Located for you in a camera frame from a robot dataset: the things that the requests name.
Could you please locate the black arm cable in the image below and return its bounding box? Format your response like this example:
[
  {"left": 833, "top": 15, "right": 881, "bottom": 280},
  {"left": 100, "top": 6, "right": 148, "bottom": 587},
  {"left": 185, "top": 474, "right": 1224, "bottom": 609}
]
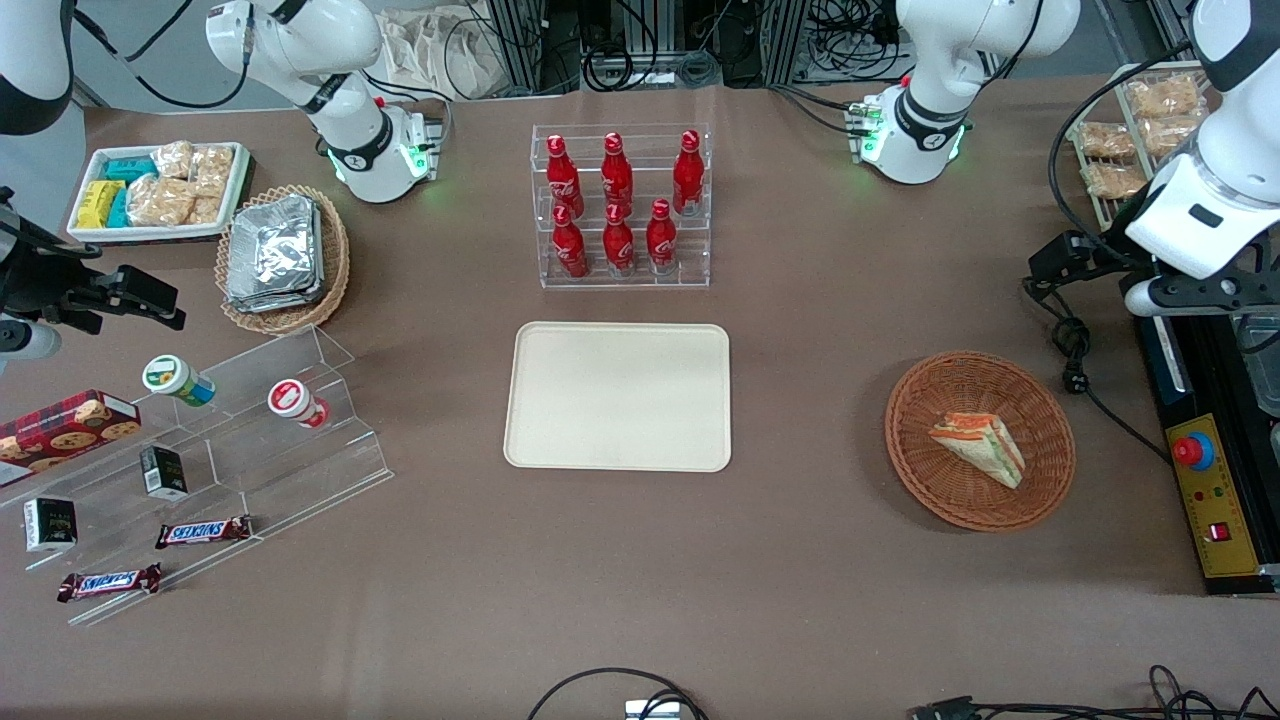
[
  {"left": 1046, "top": 38, "right": 1201, "bottom": 263},
  {"left": 72, "top": 0, "right": 253, "bottom": 111}
]

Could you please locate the small dark green box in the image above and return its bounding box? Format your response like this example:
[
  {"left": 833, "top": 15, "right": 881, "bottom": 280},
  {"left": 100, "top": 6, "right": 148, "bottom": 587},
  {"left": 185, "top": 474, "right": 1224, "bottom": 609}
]
[{"left": 138, "top": 444, "right": 190, "bottom": 502}]

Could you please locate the aluminium frame post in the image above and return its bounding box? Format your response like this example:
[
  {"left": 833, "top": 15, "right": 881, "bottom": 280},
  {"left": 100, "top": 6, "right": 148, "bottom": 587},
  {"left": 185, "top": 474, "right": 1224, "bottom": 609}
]
[
  {"left": 776, "top": 0, "right": 813, "bottom": 87},
  {"left": 484, "top": 0, "right": 549, "bottom": 97}
]

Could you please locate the oval light wicker basket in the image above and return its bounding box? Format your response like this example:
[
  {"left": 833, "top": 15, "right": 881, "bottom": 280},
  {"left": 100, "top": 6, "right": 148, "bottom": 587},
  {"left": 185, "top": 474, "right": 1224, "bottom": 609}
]
[{"left": 214, "top": 184, "right": 352, "bottom": 337}]

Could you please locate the green lid yogurt cup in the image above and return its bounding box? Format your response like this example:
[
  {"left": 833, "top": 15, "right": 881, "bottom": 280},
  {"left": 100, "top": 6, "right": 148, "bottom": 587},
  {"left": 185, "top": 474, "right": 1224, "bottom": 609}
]
[{"left": 141, "top": 354, "right": 217, "bottom": 408}]

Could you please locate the beige plastic tray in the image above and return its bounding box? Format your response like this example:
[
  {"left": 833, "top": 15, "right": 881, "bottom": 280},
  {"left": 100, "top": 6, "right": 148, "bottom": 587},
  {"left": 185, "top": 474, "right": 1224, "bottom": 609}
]
[{"left": 502, "top": 321, "right": 734, "bottom": 474}]

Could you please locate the black power cable with plug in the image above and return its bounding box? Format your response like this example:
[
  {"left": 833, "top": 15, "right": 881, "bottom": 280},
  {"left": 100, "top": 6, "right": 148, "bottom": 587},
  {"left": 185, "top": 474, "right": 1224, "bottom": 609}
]
[{"left": 1020, "top": 276, "right": 1173, "bottom": 467}]

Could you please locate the round brown wicker basket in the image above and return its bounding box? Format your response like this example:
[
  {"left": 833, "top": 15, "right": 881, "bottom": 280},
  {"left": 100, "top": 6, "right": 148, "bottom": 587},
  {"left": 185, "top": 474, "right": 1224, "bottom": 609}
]
[{"left": 884, "top": 350, "right": 1078, "bottom": 534}]

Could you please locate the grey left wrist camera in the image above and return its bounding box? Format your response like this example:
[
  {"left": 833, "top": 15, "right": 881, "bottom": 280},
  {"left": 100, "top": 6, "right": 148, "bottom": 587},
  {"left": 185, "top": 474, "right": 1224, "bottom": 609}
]
[{"left": 1124, "top": 272, "right": 1280, "bottom": 319}]

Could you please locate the red cola bottle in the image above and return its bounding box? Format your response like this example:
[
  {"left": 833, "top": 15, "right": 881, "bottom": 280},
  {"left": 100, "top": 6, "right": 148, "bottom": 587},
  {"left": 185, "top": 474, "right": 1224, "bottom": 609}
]
[
  {"left": 601, "top": 132, "right": 635, "bottom": 216},
  {"left": 645, "top": 198, "right": 678, "bottom": 276},
  {"left": 602, "top": 202, "right": 636, "bottom": 278},
  {"left": 672, "top": 130, "right": 705, "bottom": 217},
  {"left": 552, "top": 204, "right": 590, "bottom": 280},
  {"left": 546, "top": 135, "right": 585, "bottom": 219}
]

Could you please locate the yellow snack packet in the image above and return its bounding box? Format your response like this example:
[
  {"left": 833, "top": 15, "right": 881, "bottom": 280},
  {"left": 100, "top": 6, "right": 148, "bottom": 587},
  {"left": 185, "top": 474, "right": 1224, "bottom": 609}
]
[{"left": 77, "top": 180, "right": 126, "bottom": 230}]

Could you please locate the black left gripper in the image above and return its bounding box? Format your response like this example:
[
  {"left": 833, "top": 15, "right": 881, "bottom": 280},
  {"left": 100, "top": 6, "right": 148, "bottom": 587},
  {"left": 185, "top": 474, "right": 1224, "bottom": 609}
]
[{"left": 1024, "top": 232, "right": 1163, "bottom": 299}]

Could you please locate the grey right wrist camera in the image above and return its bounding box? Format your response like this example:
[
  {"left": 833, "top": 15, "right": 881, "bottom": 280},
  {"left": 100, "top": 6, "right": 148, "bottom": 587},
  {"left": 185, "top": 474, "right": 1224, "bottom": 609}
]
[{"left": 0, "top": 318, "right": 63, "bottom": 363}]

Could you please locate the clear acrylic bottle rack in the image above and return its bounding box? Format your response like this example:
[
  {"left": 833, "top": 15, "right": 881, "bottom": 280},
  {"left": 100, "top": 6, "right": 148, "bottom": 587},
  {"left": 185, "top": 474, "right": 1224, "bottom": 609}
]
[{"left": 530, "top": 123, "right": 714, "bottom": 292}]

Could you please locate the clear plastic container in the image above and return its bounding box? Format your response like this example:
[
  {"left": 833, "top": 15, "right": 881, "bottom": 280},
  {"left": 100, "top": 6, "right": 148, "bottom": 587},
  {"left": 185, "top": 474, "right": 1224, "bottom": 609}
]
[{"left": 1234, "top": 310, "right": 1280, "bottom": 418}]

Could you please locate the black connector with cables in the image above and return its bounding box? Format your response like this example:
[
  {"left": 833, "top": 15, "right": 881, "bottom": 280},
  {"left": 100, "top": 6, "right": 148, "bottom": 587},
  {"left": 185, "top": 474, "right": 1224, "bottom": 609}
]
[{"left": 910, "top": 664, "right": 1280, "bottom": 720}]

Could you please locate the stack of foil containers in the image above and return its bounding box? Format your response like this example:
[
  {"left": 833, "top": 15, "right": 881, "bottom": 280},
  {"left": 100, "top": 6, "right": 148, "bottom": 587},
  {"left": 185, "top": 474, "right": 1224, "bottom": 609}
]
[{"left": 225, "top": 194, "right": 327, "bottom": 314}]

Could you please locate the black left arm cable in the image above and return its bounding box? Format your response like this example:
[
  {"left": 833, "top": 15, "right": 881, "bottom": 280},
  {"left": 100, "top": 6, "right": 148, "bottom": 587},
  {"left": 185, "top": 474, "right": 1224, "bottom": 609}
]
[{"left": 1046, "top": 38, "right": 1201, "bottom": 263}]

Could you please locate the crumpled clear plastic bag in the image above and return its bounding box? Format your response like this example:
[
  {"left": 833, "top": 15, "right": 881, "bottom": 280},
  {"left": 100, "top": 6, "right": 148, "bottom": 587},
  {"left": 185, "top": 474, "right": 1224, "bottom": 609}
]
[{"left": 378, "top": 8, "right": 513, "bottom": 103}]

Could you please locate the triangle sandwich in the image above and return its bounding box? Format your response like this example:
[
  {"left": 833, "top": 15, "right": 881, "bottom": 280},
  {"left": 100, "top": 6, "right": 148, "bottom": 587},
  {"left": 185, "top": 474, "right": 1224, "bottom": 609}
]
[{"left": 927, "top": 411, "right": 1027, "bottom": 491}]

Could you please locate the red lid yogurt cup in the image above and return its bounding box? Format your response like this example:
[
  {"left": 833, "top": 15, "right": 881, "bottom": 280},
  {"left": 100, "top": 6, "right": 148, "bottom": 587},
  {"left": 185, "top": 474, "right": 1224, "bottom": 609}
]
[{"left": 266, "top": 378, "right": 332, "bottom": 430}]

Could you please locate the wrapped pastry pack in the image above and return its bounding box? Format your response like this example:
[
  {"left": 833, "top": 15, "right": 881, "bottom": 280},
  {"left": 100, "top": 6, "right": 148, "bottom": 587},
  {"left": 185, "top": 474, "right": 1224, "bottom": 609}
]
[
  {"left": 1140, "top": 114, "right": 1205, "bottom": 159},
  {"left": 1077, "top": 121, "right": 1137, "bottom": 160},
  {"left": 1082, "top": 161, "right": 1148, "bottom": 200},
  {"left": 1127, "top": 74, "right": 1203, "bottom": 120}
]

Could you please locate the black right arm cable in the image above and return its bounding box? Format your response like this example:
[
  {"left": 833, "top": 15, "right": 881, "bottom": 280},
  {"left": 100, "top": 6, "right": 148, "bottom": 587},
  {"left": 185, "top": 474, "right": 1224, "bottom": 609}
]
[{"left": 72, "top": 0, "right": 253, "bottom": 111}]

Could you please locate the black looped cable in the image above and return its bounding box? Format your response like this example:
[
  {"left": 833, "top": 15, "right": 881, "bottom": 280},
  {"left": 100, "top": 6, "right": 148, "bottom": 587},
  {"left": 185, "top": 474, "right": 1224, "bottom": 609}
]
[{"left": 526, "top": 667, "right": 712, "bottom": 720}]

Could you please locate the small black white box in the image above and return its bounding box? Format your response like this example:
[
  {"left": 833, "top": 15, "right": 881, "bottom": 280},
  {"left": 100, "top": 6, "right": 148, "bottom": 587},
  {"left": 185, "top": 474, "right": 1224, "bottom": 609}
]
[{"left": 22, "top": 496, "right": 79, "bottom": 554}]

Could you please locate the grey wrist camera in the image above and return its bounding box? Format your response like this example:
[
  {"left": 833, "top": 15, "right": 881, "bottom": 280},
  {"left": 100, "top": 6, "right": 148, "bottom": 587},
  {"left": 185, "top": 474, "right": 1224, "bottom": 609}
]
[
  {"left": 1124, "top": 272, "right": 1280, "bottom": 319},
  {"left": 0, "top": 318, "right": 63, "bottom": 363}
]

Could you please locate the clear acrylic stepped display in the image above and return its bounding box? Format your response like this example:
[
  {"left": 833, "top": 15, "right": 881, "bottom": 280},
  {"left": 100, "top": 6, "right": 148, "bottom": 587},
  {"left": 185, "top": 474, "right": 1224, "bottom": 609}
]
[{"left": 0, "top": 324, "right": 395, "bottom": 628}]

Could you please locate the white rectangular snack tray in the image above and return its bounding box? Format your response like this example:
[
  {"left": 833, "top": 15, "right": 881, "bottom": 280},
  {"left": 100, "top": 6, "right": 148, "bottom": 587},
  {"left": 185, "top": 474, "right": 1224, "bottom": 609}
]
[{"left": 66, "top": 141, "right": 253, "bottom": 244}]

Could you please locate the red cookie box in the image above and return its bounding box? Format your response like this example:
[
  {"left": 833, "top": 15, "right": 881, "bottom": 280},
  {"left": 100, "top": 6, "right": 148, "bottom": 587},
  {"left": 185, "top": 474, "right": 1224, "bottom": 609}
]
[{"left": 0, "top": 389, "right": 143, "bottom": 489}]

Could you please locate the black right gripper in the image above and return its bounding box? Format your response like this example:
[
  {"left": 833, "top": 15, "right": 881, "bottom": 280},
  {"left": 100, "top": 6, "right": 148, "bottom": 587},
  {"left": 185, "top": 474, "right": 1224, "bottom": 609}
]
[{"left": 0, "top": 188, "right": 188, "bottom": 337}]

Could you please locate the black yellow control box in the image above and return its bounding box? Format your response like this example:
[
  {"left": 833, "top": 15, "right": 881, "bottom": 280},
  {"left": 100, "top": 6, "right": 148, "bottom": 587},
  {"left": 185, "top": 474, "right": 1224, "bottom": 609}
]
[{"left": 1134, "top": 308, "right": 1280, "bottom": 599}]

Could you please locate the white wire rack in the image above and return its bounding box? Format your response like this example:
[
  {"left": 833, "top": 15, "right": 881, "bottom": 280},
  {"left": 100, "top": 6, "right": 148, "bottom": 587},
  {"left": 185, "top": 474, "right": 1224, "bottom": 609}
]
[{"left": 1064, "top": 61, "right": 1221, "bottom": 233}]

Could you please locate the snickers bar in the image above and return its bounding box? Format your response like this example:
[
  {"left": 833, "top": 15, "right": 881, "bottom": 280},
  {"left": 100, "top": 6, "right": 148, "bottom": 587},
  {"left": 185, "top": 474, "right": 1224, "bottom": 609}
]
[
  {"left": 154, "top": 514, "right": 254, "bottom": 551},
  {"left": 56, "top": 562, "right": 163, "bottom": 604}
]

